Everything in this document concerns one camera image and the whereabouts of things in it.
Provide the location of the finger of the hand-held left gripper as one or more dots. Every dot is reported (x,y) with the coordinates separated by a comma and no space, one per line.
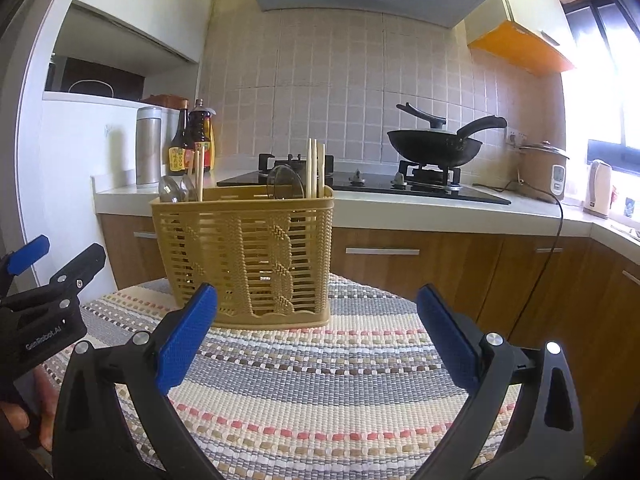
(30,255)
(80,267)

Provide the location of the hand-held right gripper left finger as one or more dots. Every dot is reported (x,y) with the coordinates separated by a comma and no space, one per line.
(185,340)

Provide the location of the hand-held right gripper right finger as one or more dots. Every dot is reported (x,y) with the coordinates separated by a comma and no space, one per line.
(445,340)

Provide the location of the yellow plastic utensil basket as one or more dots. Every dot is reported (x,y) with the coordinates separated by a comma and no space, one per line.
(250,240)

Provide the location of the person's left hand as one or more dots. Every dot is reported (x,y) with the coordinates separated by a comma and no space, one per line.
(45,410)

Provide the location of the striped woven mat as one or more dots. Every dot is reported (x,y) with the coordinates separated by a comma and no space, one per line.
(300,400)

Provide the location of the steel thermos bottle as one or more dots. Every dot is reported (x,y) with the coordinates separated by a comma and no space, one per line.
(148,150)

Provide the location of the dark sauce bottle yellow label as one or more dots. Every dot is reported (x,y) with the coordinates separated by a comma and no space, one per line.
(177,155)

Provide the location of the black gas stove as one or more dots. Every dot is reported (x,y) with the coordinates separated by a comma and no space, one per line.
(375,185)

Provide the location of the yellow oil bottle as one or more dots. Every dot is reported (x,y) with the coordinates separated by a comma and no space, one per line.
(213,150)

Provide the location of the dark sauce bottle red label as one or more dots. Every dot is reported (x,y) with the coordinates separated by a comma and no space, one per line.
(200,127)

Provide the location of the reddish box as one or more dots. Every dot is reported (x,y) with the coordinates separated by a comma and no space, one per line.
(160,100)

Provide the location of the dark bag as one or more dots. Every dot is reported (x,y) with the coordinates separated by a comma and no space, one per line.
(115,82)

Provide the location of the beige rice cooker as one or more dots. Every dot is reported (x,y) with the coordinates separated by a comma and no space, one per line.
(537,175)

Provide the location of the black wok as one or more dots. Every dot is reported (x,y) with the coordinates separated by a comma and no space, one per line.
(435,147)

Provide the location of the white electric kettle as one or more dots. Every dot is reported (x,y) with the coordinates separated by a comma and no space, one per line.
(597,190)

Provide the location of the dark framed window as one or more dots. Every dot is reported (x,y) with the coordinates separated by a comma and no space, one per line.
(610,155)

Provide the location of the orange wall cabinet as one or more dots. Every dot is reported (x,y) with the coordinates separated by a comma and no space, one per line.
(520,45)

